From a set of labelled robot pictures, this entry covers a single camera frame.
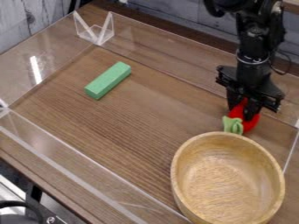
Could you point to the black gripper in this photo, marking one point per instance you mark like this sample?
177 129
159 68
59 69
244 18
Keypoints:
252 87

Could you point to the red plush radish toy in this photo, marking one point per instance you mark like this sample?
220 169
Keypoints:
234 121

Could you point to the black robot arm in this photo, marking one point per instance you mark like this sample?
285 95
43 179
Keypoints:
261 34

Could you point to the wooden bowl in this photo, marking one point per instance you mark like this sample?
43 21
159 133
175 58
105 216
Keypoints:
228 180

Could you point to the green rectangular block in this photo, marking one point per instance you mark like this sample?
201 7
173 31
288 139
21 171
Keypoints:
107 80

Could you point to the black metal clamp base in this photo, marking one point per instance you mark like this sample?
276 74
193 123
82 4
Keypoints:
54 214

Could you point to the clear acrylic enclosure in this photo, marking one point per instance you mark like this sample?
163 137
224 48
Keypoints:
101 153

